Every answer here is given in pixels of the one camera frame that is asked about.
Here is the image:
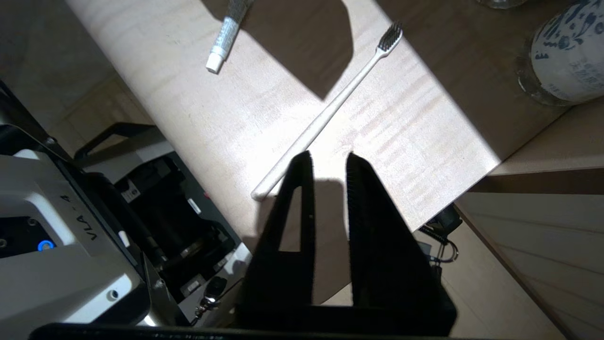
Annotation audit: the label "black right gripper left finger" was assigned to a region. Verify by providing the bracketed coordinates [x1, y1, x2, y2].
[236, 150, 333, 331]

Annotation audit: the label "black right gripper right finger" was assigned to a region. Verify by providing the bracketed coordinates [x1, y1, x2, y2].
[333, 152, 457, 333]

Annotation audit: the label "white toothbrush dark bristles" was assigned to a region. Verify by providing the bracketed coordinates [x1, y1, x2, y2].
[250, 21, 404, 201]

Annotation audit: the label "white black robot chassis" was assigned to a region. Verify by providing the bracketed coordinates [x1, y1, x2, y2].
[0, 80, 253, 340]

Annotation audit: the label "small white toothpaste tube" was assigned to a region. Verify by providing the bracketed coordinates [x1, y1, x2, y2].
[206, 0, 255, 75]

